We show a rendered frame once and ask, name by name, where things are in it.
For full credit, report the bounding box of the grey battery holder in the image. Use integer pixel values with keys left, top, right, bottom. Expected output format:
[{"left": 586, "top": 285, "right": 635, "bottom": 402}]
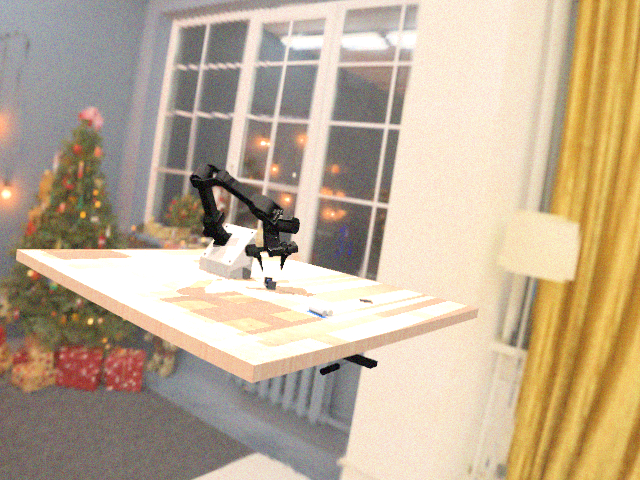
[{"left": 264, "top": 277, "right": 277, "bottom": 290}]

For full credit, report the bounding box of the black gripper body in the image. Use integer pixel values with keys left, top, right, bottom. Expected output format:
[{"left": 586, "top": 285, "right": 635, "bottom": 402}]
[{"left": 244, "top": 231, "right": 298, "bottom": 257}]

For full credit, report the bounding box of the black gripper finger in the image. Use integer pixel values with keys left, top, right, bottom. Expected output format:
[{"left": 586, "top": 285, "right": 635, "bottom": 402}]
[
  {"left": 253, "top": 254, "right": 263, "bottom": 272},
  {"left": 280, "top": 252, "right": 292, "bottom": 270}
]

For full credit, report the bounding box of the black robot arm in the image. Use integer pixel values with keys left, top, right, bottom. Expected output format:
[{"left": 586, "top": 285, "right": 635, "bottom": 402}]
[{"left": 189, "top": 163, "right": 300, "bottom": 257}]

